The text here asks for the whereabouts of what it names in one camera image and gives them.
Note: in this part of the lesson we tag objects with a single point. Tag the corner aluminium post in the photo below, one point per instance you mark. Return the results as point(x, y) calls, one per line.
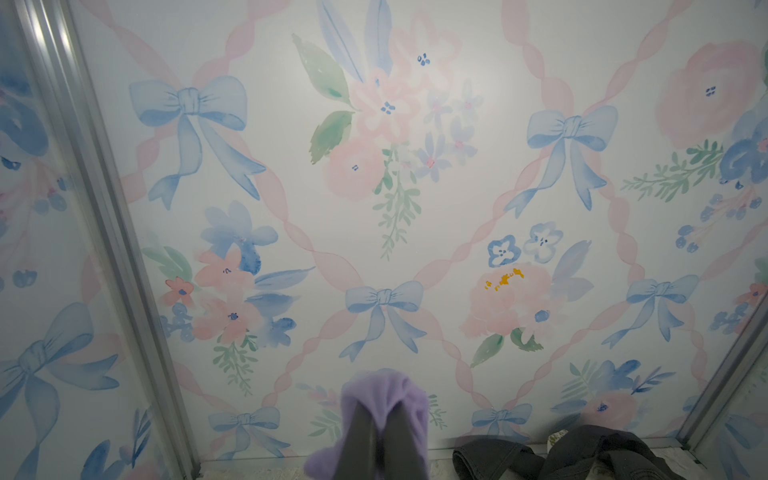
point(722, 389)
point(85, 392)

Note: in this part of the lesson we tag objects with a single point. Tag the right corner aluminium post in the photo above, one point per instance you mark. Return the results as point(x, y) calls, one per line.
point(722, 389)

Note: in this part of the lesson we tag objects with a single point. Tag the purple cloth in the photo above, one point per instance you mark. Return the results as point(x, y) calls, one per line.
point(379, 392)

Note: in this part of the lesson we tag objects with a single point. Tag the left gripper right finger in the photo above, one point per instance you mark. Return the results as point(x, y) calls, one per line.
point(401, 460)

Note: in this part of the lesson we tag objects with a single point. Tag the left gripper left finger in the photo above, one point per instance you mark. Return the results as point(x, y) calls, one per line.
point(358, 456)

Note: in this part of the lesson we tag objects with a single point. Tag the left corner aluminium post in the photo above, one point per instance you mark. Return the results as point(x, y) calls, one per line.
point(85, 392)

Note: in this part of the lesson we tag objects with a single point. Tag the dark grey jeans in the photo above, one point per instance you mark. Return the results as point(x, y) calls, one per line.
point(573, 456)

